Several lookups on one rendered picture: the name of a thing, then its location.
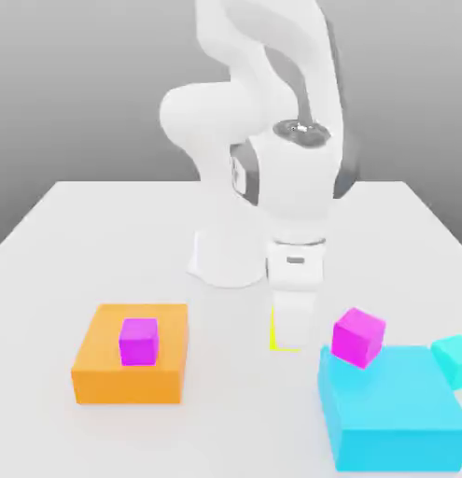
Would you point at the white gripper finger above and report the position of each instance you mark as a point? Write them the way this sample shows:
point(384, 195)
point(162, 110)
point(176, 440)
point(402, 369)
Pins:
point(293, 317)

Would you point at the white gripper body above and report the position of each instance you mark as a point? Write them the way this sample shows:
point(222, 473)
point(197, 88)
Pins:
point(294, 274)

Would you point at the small yellow cube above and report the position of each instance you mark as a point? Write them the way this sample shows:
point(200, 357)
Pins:
point(271, 336)

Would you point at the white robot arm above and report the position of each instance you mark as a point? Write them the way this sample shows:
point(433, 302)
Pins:
point(290, 175)

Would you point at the small magenta cube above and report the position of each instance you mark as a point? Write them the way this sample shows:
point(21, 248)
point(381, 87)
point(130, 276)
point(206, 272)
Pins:
point(138, 341)
point(357, 340)

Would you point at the small turquoise cube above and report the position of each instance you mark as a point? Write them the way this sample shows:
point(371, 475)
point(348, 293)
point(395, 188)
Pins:
point(454, 358)

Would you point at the large cyan box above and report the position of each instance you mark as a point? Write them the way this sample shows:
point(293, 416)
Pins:
point(394, 410)

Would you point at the large orange box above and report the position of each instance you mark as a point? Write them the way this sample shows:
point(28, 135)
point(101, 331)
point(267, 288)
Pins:
point(103, 377)

